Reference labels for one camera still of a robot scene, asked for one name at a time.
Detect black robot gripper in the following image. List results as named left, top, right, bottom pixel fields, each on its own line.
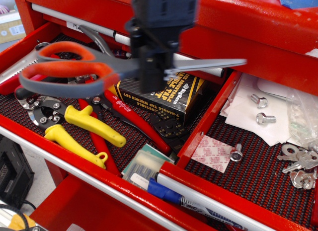
left=125, top=0, right=198, bottom=93

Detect orange grey handled scissors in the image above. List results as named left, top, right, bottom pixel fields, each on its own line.
left=19, top=41, right=247, bottom=98

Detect left red open drawer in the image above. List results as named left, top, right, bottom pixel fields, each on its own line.
left=0, top=22, right=226, bottom=231

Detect hex bolt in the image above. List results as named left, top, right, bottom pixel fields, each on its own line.
left=250, top=94, right=268, bottom=108
left=230, top=144, right=243, bottom=162
left=256, top=113, right=276, bottom=125

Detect black electronic box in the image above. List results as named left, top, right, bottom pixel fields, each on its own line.
left=0, top=135, right=34, bottom=209

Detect red handled wire stripper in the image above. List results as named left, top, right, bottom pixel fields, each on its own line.
left=78, top=90, right=172, bottom=177

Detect white paper sheets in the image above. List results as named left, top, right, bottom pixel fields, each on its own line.
left=221, top=74, right=299, bottom=146

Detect right red open drawer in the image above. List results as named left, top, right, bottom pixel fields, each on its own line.
left=157, top=72, right=318, bottom=231

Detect black yellow tap wrench box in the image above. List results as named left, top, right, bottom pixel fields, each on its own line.
left=111, top=72, right=208, bottom=123

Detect upper hex bolt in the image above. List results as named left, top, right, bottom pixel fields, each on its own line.
left=250, top=94, right=268, bottom=108

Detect yellow handled metal snips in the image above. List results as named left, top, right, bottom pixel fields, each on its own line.
left=18, top=96, right=126, bottom=169

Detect clear plastic bag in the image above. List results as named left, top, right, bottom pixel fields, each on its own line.
left=286, top=88, right=318, bottom=148

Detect white red printed adhesive pad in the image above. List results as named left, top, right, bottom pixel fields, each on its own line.
left=191, top=135, right=233, bottom=173

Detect small red blue screwdriver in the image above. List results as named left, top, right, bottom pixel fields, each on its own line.
left=112, top=50, right=132, bottom=59

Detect blue cap BIC marker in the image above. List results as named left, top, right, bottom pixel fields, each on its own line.
left=147, top=178, right=247, bottom=231

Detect black crimping pliers head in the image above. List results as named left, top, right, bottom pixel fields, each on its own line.
left=150, top=111, right=190, bottom=154

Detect middle hex bolt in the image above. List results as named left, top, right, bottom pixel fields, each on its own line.
left=256, top=113, right=276, bottom=125

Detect grey handled flush cutters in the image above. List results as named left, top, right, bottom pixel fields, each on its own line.
left=79, top=25, right=115, bottom=57

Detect clear drill bit case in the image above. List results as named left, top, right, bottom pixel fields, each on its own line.
left=122, top=144, right=174, bottom=191

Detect cardboard box with label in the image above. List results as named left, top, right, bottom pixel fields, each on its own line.
left=0, top=11, right=26, bottom=44

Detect lower hex bolt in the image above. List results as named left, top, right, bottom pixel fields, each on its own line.
left=230, top=144, right=243, bottom=162

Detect red metal tool chest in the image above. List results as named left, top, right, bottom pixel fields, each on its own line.
left=11, top=0, right=318, bottom=231

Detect red open drawer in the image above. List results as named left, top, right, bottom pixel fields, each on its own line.
left=157, top=72, right=318, bottom=231
left=0, top=22, right=226, bottom=231

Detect silver key bunch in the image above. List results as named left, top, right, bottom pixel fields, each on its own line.
left=277, top=144, right=318, bottom=190

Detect red black handled crimper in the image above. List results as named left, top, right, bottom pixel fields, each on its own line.
left=0, top=76, right=48, bottom=101

